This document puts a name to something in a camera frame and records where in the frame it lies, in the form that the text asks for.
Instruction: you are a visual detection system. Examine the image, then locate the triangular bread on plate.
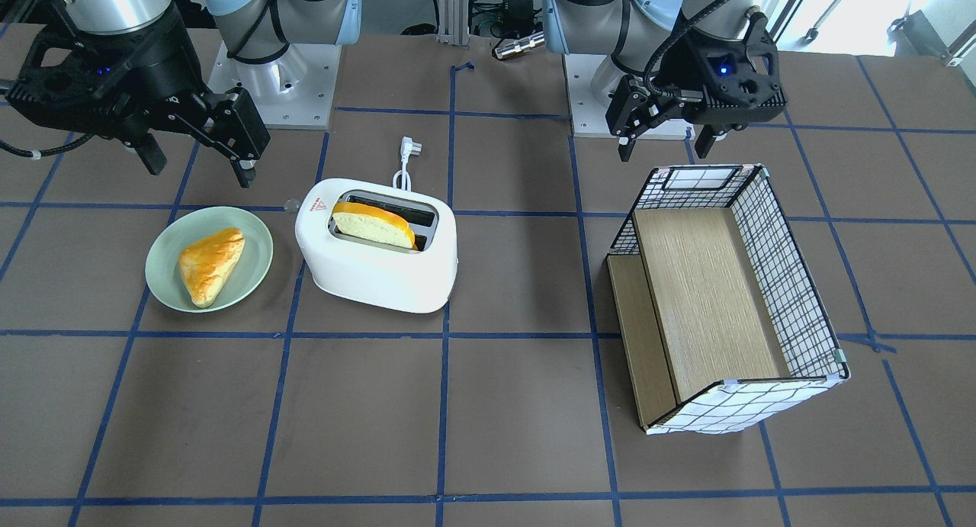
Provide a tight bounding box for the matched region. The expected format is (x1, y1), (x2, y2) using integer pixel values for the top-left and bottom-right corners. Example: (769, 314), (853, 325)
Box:
(178, 227), (246, 309)

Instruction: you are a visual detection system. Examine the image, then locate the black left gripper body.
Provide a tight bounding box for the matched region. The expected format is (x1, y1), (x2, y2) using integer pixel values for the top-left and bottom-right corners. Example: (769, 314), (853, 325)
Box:
(669, 11), (787, 127)

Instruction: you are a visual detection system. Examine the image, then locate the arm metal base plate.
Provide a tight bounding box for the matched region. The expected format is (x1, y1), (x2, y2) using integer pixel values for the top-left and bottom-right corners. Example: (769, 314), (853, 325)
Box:
(207, 44), (342, 130)
(562, 53), (696, 140)

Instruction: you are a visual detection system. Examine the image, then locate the white toaster power cable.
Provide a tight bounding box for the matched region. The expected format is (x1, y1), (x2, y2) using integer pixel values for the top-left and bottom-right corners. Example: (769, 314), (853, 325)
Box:
(392, 136), (422, 192)

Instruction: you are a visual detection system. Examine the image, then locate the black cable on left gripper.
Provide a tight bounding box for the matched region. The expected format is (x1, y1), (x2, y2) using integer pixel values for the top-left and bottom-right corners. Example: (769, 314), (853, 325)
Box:
(0, 127), (96, 160)

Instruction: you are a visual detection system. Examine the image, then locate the aluminium profile post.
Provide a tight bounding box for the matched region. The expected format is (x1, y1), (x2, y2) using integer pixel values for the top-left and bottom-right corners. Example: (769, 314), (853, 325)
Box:
(435, 0), (471, 48)

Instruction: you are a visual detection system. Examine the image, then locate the white two-slot toaster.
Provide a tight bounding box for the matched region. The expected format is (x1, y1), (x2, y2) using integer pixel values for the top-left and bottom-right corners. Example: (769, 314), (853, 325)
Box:
(295, 178), (459, 313)

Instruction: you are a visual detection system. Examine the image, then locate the bread slice in toaster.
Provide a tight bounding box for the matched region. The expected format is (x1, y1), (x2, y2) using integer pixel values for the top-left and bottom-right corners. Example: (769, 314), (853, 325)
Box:
(331, 201), (417, 250)

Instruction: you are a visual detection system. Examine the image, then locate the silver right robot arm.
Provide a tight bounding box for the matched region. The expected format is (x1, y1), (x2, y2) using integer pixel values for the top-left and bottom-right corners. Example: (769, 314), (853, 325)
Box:
(2, 0), (361, 188)

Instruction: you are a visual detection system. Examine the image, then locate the silver cylindrical metal part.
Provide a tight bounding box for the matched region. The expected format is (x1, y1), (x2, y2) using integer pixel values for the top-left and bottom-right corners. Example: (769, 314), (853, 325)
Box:
(491, 31), (546, 62)

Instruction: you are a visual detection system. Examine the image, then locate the light green plate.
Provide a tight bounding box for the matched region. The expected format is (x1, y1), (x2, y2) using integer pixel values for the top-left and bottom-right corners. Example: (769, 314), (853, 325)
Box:
(144, 206), (273, 313)

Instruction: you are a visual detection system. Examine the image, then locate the black power adapter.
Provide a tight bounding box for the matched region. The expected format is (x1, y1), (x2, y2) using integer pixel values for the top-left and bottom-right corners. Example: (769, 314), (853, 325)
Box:
(501, 0), (535, 36)

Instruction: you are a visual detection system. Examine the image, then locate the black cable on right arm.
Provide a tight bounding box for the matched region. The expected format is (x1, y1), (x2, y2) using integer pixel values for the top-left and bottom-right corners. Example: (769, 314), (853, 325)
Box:
(643, 0), (763, 101)

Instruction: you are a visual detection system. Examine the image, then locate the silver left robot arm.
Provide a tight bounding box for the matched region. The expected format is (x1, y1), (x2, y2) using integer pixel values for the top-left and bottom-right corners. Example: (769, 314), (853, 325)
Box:
(543, 0), (788, 162)

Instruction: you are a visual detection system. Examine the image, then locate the grid-patterned box with wooden boards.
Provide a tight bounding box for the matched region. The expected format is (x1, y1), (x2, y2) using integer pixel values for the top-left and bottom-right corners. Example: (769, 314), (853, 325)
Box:
(606, 165), (851, 435)

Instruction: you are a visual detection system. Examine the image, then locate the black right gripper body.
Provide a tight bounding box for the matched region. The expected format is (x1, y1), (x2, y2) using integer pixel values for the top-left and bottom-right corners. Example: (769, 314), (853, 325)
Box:
(5, 0), (213, 143)

